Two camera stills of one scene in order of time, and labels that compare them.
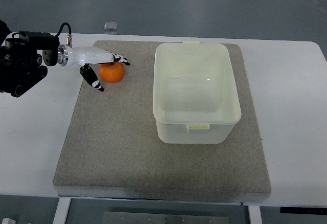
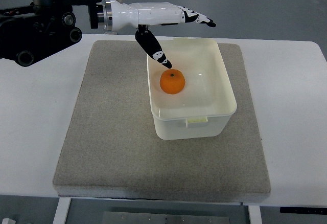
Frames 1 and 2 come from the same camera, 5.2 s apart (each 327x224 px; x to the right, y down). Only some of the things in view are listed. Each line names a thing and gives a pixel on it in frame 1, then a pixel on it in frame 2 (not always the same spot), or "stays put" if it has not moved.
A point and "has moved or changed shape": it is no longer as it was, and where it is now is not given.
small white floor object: x=8 y=221 stays put
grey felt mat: x=112 y=149 stays put
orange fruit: x=112 y=72 -> x=172 y=81
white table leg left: x=62 y=211 stays put
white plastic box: x=196 y=99 has moved or changed shape
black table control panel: x=304 y=210 stays put
